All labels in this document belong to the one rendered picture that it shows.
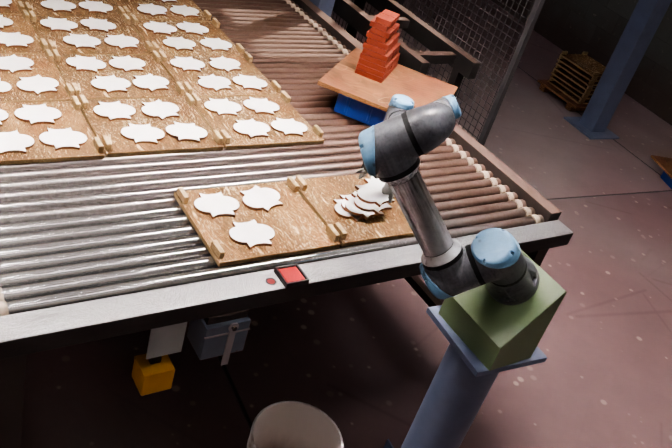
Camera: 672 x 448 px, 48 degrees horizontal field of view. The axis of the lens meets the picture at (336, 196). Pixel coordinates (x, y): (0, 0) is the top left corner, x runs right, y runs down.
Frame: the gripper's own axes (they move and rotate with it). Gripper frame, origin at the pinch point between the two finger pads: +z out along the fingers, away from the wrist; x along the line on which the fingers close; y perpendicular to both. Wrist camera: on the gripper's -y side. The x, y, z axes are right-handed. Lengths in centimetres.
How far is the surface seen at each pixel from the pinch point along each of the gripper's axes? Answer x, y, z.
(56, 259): -18, 102, 8
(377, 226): 9.8, 6.6, 6.2
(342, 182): -14.7, -0.3, 6.2
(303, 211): -6.6, 25.2, 6.2
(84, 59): -117, 43, 5
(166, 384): 13, 84, 35
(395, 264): 25.1, 13.1, 8.3
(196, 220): -16, 60, 6
